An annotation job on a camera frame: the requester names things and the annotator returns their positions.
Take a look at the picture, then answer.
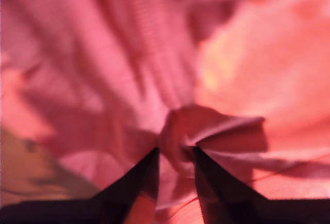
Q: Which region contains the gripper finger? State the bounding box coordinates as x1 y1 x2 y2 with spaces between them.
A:
90 146 160 221
194 146 268 224

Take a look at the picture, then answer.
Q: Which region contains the red underwear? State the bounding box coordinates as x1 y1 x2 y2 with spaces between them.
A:
0 0 330 224

